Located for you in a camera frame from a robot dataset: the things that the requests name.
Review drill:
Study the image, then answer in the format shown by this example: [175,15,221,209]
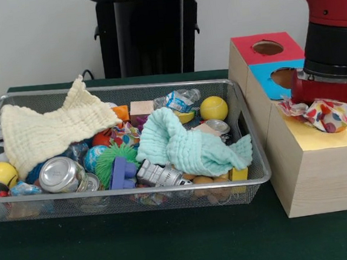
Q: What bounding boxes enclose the shallow clear mesh bin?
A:
[0,70,275,227]

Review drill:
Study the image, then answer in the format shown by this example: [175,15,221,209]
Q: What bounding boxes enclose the green spiky rubber ball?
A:
[91,140,142,191]

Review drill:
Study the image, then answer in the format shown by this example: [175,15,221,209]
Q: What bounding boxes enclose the cream muslin cloth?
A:
[0,70,128,184]

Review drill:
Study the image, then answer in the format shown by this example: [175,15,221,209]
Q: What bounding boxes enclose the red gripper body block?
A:
[289,66,347,113]

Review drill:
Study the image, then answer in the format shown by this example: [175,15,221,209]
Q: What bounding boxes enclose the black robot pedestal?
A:
[84,0,219,82]

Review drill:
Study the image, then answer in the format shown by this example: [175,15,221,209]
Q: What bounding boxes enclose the silver metal can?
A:
[37,154,88,196]

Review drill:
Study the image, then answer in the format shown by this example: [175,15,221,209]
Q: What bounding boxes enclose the mint green muslin cloth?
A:
[131,100,256,184]

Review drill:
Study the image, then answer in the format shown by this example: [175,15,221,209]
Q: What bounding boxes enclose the wooden box with three holes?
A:
[224,25,347,222]

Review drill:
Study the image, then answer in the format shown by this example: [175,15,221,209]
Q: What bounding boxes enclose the purple plastic toy block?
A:
[107,155,140,191]

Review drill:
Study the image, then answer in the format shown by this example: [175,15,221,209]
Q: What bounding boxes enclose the dark green table cloth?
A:
[0,57,347,260]

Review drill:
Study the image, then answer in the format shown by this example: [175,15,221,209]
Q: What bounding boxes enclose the plain wooden cube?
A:
[128,99,156,126]

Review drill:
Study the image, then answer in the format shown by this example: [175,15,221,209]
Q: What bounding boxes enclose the blue globe ball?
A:
[82,144,113,174]

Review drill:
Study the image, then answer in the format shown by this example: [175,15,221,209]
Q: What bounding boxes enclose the silver toy robot figure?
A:
[134,155,194,191]

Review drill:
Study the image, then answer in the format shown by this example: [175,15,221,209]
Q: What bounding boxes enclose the yellow tennis ball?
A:
[198,95,230,123]

